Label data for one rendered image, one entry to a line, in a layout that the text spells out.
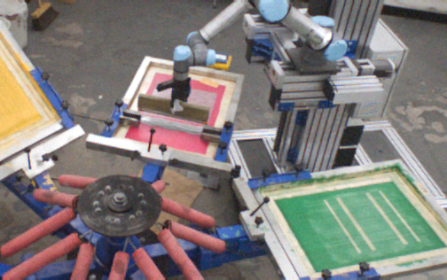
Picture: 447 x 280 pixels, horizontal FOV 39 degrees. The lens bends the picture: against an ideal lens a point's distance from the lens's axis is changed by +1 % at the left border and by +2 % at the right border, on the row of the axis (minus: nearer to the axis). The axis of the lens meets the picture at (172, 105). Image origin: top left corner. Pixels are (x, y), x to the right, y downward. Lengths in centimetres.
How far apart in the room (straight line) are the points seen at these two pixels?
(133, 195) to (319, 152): 187
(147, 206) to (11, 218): 189
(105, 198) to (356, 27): 175
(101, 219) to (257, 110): 292
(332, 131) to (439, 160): 133
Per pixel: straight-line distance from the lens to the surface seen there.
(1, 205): 407
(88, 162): 430
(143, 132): 306
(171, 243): 220
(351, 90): 322
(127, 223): 215
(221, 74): 347
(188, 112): 296
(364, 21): 340
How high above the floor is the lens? 291
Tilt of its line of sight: 37 degrees down
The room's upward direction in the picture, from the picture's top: 5 degrees clockwise
